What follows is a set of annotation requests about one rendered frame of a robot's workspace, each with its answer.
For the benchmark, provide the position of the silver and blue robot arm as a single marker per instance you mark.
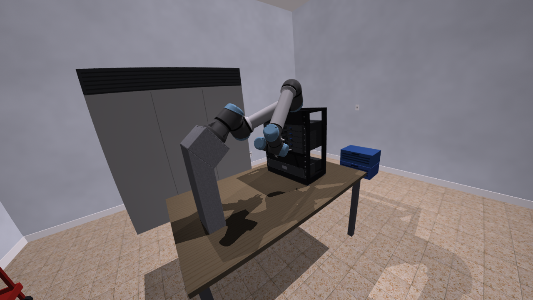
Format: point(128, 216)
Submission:
point(230, 120)

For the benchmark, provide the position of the black server rack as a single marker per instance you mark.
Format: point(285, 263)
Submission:
point(302, 135)

